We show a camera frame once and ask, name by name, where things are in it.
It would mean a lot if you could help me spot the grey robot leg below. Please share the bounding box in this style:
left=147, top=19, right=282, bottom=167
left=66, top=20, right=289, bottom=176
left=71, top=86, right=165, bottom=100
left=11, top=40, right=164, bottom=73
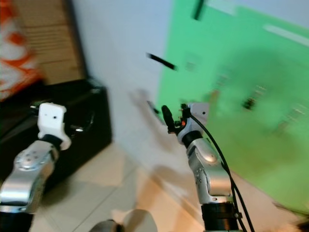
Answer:
left=88, top=209, right=156, bottom=232

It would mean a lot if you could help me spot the black wall hook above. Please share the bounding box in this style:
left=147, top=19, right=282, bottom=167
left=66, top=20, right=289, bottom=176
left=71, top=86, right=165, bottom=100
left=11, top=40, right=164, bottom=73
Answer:
left=146, top=53, right=179, bottom=71
left=147, top=101, right=163, bottom=117

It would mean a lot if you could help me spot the green wall board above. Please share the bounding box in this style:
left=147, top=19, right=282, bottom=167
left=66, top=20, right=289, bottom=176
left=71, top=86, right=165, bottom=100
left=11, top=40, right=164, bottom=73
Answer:
left=156, top=0, right=309, bottom=214

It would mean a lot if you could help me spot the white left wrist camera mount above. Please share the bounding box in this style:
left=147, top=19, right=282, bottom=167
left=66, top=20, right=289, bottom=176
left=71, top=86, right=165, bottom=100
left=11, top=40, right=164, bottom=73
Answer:
left=37, top=102, right=72, bottom=151

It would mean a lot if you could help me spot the black wall bar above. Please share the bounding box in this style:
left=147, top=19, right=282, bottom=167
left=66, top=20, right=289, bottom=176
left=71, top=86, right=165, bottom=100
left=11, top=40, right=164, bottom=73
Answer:
left=192, top=0, right=206, bottom=20

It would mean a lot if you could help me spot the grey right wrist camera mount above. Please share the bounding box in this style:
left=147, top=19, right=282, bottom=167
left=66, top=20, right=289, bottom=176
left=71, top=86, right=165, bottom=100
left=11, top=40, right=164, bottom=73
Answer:
left=183, top=102, right=211, bottom=142

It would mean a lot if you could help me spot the tall brown cardboard box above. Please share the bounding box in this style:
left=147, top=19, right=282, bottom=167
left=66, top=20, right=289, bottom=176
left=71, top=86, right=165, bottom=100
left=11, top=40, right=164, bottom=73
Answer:
left=12, top=0, right=86, bottom=86

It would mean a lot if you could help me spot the orange and white shopping bag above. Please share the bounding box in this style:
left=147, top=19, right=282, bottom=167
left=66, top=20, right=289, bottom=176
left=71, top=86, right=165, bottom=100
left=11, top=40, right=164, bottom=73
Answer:
left=0, top=0, right=45, bottom=102

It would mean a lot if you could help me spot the black glossy table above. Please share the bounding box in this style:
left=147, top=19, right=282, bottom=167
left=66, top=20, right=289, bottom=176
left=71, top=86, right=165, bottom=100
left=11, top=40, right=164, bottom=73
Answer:
left=0, top=80, right=112, bottom=194

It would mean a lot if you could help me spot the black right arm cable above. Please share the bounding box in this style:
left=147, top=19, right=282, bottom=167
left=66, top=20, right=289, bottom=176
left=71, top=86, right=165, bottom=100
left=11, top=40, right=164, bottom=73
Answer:
left=186, top=111, right=255, bottom=232

